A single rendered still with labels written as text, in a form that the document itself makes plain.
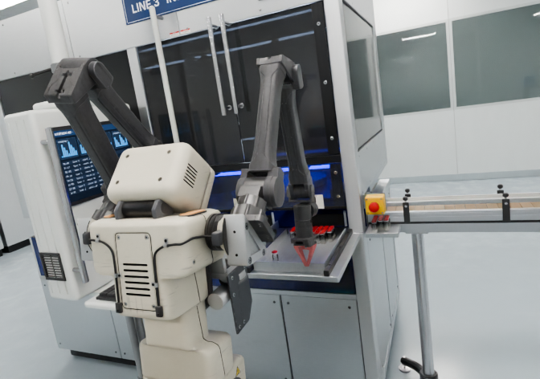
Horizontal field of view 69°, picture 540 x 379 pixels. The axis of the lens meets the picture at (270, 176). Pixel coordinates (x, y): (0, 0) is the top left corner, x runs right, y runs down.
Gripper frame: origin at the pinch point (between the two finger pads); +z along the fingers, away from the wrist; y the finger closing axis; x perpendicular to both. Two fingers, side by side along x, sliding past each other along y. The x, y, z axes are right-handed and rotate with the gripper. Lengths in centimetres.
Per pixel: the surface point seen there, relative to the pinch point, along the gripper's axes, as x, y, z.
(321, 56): -4, 26, -74
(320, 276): -4.6, -1.1, 3.8
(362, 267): -10.2, 40.9, 11.9
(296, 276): 3.7, -1.1, 4.1
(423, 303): -32, 59, 32
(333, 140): -4, 32, -42
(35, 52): 149, 21, -104
